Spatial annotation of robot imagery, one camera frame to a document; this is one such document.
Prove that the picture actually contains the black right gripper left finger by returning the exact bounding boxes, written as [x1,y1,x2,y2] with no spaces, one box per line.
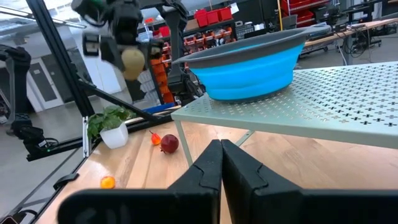
[57,139,223,224]

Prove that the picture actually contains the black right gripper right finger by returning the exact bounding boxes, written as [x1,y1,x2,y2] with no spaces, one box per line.
[221,139,398,224]

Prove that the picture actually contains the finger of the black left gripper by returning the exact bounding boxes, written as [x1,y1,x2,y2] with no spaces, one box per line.
[82,32,125,71]
[143,40,165,68]

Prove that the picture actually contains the brown-green kiwi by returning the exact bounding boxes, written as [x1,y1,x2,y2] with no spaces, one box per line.
[121,47,146,81]

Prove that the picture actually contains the dark red pomegranate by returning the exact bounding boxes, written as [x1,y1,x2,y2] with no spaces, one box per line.
[160,134,180,154]

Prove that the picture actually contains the blue collapsible colander grey rim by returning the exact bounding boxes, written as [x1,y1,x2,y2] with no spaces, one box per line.
[172,24,332,103]

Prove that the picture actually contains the small red-orange stemmed fruit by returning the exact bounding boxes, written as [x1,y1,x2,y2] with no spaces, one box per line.
[149,129,162,146]

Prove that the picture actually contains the storage rack with orange bins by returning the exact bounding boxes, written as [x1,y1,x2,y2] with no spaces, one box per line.
[149,40,177,105]

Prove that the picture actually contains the red storage bin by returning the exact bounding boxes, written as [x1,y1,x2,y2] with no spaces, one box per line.
[206,9,220,26]
[218,6,233,22]
[194,9,208,28]

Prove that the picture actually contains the green leafy plant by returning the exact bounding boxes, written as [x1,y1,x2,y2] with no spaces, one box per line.
[86,105,137,141]

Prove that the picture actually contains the small orange-yellow pear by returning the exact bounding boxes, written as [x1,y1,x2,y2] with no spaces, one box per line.
[99,175,116,190]

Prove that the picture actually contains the white plant pot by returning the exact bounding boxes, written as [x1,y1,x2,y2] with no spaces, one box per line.
[99,121,129,150]

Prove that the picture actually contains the black background machine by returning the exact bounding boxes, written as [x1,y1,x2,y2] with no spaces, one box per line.
[0,45,60,162]

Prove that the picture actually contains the green perforated metal shelf riser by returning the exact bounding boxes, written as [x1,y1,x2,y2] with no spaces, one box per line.
[170,61,398,167]

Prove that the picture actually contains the black table edge clamp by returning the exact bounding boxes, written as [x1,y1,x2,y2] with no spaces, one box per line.
[52,173,80,191]

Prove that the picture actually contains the wooden workbench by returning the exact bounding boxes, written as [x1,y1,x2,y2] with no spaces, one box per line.
[304,17,398,50]

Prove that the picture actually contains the silver aluminium post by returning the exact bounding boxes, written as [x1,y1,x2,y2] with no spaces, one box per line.
[82,116,91,158]

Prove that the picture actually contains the black table-level camera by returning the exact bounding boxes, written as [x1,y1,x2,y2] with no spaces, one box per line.
[0,214,19,224]

